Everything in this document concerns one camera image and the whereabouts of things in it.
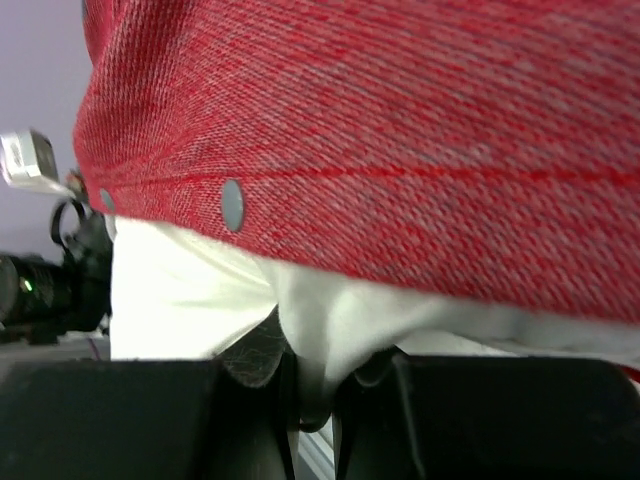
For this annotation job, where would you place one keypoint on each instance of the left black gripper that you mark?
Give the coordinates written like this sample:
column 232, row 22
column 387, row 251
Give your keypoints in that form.
column 42, row 301

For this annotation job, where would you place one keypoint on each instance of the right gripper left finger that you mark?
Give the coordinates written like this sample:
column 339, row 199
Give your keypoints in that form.
column 67, row 415

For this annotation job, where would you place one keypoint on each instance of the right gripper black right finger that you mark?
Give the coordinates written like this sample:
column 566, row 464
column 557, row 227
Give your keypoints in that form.
column 477, row 417

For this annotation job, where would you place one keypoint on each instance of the white pillow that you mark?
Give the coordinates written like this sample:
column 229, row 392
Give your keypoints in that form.
column 178, row 295

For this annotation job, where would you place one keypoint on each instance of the red printed pillowcase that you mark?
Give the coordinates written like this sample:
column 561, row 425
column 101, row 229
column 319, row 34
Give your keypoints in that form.
column 478, row 149

